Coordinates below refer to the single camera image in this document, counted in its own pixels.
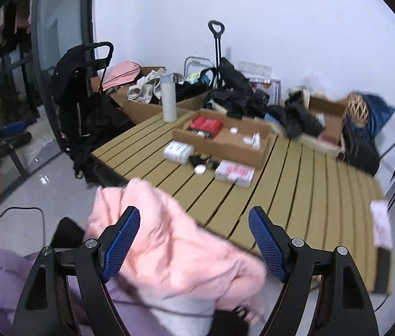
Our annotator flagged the white tall bottle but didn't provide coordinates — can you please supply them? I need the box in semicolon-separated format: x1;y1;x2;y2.
160;73;177;123

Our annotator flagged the white spray bottle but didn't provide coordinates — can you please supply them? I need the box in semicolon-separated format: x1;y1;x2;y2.
252;133;261;150

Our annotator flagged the cardboard box right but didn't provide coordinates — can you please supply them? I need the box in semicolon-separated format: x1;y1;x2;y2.
297;95;347;158

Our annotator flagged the pink white packet box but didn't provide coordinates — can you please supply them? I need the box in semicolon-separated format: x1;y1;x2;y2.
215;160;255;187

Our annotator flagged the cardboard tray box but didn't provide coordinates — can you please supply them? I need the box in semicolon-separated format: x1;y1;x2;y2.
173;108;270;168

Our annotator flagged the black power cord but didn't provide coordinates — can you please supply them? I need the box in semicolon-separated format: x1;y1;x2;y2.
0;206;48;248

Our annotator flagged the black clothes pile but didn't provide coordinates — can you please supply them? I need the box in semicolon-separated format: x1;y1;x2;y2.
175;59;324;139

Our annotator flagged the white cap on table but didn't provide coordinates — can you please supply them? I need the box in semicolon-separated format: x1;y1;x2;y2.
194;165;206;174

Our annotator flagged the pink bag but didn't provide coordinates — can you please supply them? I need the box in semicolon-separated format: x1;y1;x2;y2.
102;61;141;91

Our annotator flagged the red book box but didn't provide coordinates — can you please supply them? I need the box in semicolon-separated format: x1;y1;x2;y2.
187;116;223;139

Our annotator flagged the blue garment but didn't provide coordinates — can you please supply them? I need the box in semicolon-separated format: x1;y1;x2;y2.
360;93;395;139

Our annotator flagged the black stroller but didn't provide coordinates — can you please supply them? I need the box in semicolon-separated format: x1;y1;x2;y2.
51;42;134;184

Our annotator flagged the black trolley handle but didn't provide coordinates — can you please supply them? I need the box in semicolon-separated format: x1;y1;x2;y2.
207;20;226;88

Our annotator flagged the woven straw hat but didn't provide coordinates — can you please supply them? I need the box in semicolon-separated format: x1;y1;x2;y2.
347;93;369;128

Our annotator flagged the lilac sleeve forearm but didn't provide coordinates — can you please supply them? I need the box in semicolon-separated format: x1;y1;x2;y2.
0;230;185;336

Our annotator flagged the pink fleece garment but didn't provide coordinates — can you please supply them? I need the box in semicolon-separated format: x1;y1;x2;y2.
86;178;267;325

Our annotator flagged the large cardboard box left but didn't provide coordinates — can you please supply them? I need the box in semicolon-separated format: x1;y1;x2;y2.
90;65;204;124

